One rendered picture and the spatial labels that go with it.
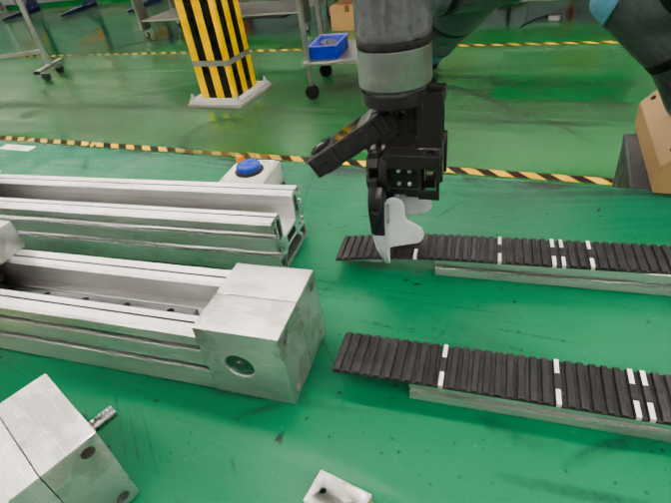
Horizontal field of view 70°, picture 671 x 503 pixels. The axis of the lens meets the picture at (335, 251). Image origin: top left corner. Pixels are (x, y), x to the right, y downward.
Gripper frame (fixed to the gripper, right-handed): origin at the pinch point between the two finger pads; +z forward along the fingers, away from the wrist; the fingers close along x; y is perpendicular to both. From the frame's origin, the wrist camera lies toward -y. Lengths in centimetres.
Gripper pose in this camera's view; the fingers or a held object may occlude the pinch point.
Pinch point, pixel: (385, 241)
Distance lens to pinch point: 62.8
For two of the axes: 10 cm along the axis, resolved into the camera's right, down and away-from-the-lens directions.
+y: 9.5, 0.8, -3.0
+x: 2.9, -5.9, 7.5
